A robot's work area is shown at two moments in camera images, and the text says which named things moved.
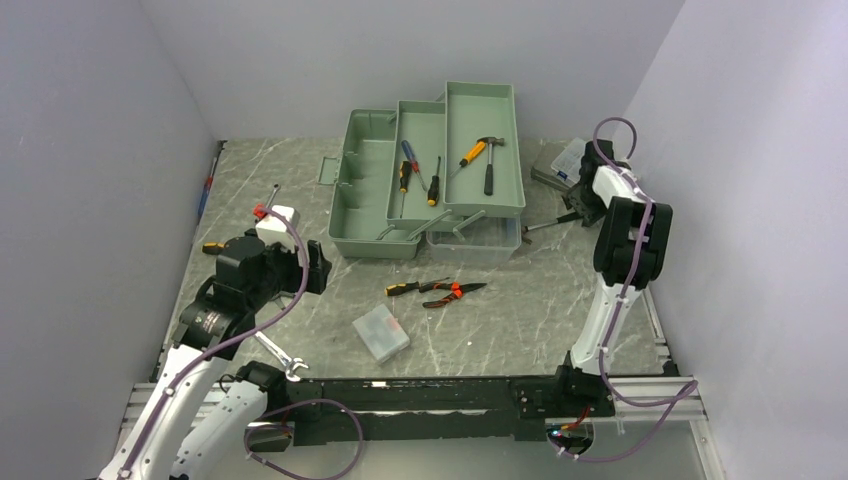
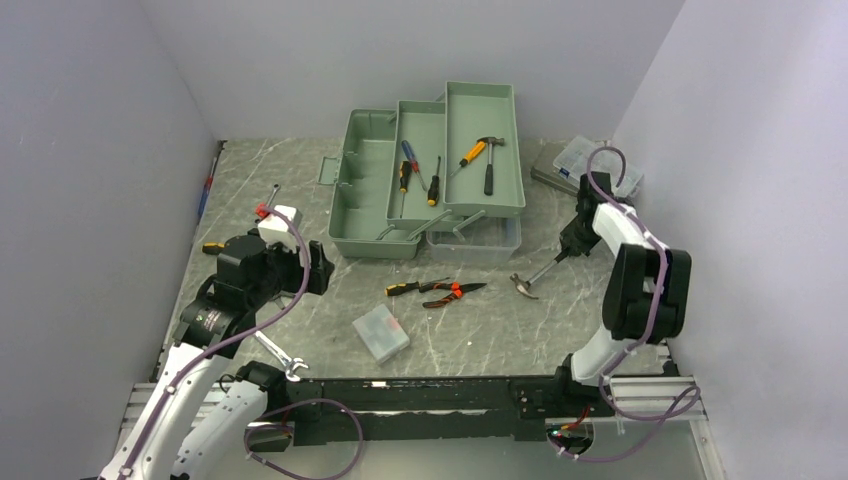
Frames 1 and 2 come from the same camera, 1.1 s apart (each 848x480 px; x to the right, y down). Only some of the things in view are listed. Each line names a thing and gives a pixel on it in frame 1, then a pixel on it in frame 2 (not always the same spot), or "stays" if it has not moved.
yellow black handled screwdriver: (434, 187) stays
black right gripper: (590, 214) → (568, 241)
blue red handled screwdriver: (414, 163) stays
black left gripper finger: (318, 268) stays
